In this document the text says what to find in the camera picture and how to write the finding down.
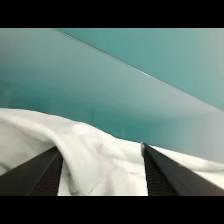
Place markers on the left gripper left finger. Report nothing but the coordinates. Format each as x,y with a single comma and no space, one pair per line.
33,176

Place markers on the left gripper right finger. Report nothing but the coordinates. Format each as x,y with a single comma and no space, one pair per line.
173,180

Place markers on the white shirt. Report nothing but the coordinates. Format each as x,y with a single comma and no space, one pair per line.
100,166

